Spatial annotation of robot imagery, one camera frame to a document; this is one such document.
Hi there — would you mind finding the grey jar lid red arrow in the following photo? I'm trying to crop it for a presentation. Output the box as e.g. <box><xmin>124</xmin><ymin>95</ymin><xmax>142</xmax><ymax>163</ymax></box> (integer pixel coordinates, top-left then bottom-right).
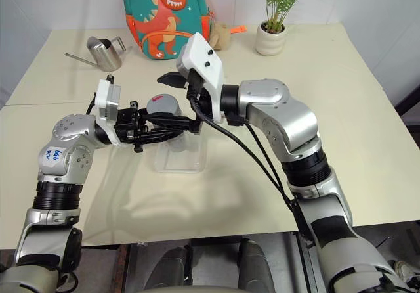
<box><xmin>146</xmin><ymin>93</ymin><xmax>182</xmax><ymax>118</ymax></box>

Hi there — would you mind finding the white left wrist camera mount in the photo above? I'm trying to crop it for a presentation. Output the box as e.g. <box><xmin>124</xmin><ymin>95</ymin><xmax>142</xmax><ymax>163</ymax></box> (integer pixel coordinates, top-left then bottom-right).
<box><xmin>94</xmin><ymin>78</ymin><xmax>124</xmax><ymax>148</ymax></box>

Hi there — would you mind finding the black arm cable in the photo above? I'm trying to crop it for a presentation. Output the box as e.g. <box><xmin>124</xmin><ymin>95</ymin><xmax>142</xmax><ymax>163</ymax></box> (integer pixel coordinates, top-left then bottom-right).
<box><xmin>189</xmin><ymin>97</ymin><xmax>296</xmax><ymax>212</ymax></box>
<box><xmin>244</xmin><ymin>122</ymin><xmax>298</xmax><ymax>208</ymax></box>
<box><xmin>85</xmin><ymin>98</ymin><xmax>100</xmax><ymax>116</ymax></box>

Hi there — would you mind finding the clear plastic jar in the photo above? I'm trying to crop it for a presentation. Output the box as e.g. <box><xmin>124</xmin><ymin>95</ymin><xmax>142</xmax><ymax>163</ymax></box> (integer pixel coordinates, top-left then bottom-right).
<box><xmin>149</xmin><ymin>112</ymin><xmax>190</xmax><ymax>153</ymax></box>

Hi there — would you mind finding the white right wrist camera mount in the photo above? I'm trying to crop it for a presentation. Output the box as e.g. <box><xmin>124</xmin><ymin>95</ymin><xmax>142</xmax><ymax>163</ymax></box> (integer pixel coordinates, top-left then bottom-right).
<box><xmin>175</xmin><ymin>32</ymin><xmax>226</xmax><ymax>124</ymax></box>

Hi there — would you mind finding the dark furniture piece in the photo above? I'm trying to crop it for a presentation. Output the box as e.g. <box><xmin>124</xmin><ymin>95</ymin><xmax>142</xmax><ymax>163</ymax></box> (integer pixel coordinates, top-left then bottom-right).
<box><xmin>394</xmin><ymin>85</ymin><xmax>420</xmax><ymax>127</ymax></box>

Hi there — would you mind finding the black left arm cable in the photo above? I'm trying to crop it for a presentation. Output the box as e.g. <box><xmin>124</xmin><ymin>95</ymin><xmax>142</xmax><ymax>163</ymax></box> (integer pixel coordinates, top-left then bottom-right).
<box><xmin>85</xmin><ymin>98</ymin><xmax>100</xmax><ymax>116</ymax></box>

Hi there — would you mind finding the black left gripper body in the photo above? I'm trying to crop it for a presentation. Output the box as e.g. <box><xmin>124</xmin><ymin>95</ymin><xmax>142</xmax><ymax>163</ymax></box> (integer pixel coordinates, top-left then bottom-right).
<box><xmin>113</xmin><ymin>100</ymin><xmax>149</xmax><ymax>153</ymax></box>

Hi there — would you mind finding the dark rounded shape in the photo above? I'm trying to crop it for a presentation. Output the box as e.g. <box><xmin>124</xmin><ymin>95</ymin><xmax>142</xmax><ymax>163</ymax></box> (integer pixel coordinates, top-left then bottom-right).
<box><xmin>238</xmin><ymin>239</ymin><xmax>277</xmax><ymax>288</ymax></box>
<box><xmin>153</xmin><ymin>244</ymin><xmax>195</xmax><ymax>288</ymax></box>

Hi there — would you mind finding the white sneaker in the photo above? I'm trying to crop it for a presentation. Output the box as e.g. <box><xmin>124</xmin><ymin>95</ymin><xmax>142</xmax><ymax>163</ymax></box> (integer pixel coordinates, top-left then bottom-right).
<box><xmin>392</xmin><ymin>259</ymin><xmax>415</xmax><ymax>283</ymax></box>

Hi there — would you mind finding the white ribbed plant pot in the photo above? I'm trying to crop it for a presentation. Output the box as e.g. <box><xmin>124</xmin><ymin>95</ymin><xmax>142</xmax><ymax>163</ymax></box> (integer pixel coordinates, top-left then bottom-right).
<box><xmin>255</xmin><ymin>21</ymin><xmax>287</xmax><ymax>57</ymax></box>

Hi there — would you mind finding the stainless steel watering can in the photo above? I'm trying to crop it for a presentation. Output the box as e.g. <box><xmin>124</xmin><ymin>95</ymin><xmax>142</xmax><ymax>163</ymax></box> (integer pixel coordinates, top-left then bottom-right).
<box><xmin>63</xmin><ymin>35</ymin><xmax>126</xmax><ymax>71</ymax></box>

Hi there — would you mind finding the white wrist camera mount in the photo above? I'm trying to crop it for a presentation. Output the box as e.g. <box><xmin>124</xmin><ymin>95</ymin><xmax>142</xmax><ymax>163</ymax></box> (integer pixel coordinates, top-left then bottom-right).
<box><xmin>175</xmin><ymin>32</ymin><xmax>226</xmax><ymax>124</ymax></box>
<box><xmin>94</xmin><ymin>78</ymin><xmax>124</xmax><ymax>148</ymax></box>

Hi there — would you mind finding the teal dinosaur backpack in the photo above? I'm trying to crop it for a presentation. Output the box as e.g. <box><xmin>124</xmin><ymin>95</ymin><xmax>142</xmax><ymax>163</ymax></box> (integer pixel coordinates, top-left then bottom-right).
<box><xmin>122</xmin><ymin>0</ymin><xmax>215</xmax><ymax>62</ymax></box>

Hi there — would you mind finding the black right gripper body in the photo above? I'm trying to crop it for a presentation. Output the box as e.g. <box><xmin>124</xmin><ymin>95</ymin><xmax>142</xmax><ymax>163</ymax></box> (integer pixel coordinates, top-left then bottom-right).
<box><xmin>184</xmin><ymin>70</ymin><xmax>215</xmax><ymax>120</ymax></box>

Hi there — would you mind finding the clear plastic box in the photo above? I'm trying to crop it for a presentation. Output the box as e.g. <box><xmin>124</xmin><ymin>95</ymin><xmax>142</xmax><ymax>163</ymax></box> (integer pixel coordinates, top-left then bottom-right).
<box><xmin>152</xmin><ymin>131</ymin><xmax>209</xmax><ymax>175</ymax></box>

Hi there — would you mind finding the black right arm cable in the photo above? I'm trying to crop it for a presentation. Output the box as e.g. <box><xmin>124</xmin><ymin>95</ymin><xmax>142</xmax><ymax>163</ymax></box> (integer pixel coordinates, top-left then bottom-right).
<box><xmin>189</xmin><ymin>97</ymin><xmax>296</xmax><ymax>212</ymax></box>
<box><xmin>244</xmin><ymin>122</ymin><xmax>298</xmax><ymax>208</ymax></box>

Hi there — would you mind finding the brown plush toy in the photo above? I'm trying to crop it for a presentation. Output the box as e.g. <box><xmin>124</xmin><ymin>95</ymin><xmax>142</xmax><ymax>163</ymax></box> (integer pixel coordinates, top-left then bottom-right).
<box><xmin>209</xmin><ymin>21</ymin><xmax>233</xmax><ymax>51</ymax></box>

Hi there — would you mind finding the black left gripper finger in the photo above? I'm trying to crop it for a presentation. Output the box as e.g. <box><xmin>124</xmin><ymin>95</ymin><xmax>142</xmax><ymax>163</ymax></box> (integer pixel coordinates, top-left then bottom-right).
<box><xmin>140</xmin><ymin>128</ymin><xmax>185</xmax><ymax>143</ymax></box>

